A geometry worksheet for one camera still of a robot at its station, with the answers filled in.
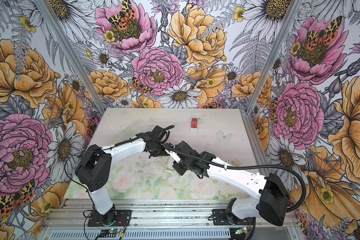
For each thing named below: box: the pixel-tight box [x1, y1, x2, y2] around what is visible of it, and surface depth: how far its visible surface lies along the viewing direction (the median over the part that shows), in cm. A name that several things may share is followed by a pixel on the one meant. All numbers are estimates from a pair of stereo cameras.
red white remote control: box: [189, 115, 199, 132], surface depth 114 cm
